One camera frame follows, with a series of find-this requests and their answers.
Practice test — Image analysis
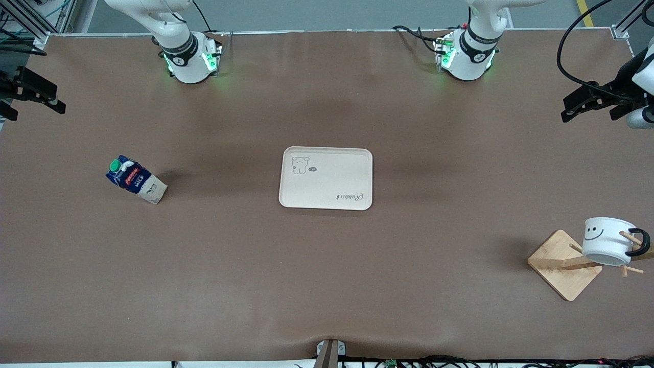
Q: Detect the blue milk carton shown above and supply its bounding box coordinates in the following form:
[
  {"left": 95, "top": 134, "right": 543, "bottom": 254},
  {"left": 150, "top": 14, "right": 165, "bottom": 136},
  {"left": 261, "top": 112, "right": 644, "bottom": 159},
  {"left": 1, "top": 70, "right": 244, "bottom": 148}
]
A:
[{"left": 106, "top": 155, "right": 168, "bottom": 205}]

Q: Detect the white mug with black handle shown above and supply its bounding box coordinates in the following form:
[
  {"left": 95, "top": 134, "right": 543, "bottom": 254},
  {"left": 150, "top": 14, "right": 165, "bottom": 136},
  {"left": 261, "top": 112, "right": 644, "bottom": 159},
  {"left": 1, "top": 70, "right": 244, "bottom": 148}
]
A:
[{"left": 582, "top": 217, "right": 651, "bottom": 267}]

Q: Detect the wooden cup rack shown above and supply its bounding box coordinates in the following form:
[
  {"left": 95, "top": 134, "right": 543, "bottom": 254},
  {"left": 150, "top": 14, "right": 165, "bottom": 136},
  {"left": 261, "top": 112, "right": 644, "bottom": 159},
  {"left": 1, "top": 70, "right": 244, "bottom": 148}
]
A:
[{"left": 528, "top": 229, "right": 654, "bottom": 302}]

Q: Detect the cream rabbit print tray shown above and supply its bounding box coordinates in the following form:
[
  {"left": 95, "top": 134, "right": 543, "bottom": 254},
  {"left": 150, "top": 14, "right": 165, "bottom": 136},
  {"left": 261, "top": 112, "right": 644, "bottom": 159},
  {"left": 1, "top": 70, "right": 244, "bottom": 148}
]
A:
[{"left": 278, "top": 147, "right": 373, "bottom": 211}]

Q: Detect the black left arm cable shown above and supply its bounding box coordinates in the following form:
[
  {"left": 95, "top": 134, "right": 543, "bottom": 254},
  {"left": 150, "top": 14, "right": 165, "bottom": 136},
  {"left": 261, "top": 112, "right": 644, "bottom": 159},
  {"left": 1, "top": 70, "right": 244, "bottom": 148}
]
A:
[{"left": 557, "top": 0, "right": 654, "bottom": 99}]

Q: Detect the aluminium frame post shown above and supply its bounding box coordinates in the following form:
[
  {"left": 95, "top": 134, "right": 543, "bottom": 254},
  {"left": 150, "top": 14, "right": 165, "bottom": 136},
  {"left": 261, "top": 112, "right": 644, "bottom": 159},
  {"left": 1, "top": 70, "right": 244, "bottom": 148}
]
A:
[
  {"left": 612, "top": 0, "right": 654, "bottom": 40},
  {"left": 0, "top": 0, "right": 77, "bottom": 54}
]

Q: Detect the black left base cable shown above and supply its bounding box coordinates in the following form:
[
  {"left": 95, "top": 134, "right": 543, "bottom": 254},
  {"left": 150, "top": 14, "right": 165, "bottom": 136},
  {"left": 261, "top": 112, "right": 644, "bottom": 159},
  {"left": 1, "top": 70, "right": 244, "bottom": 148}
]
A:
[{"left": 392, "top": 26, "right": 446, "bottom": 53}]

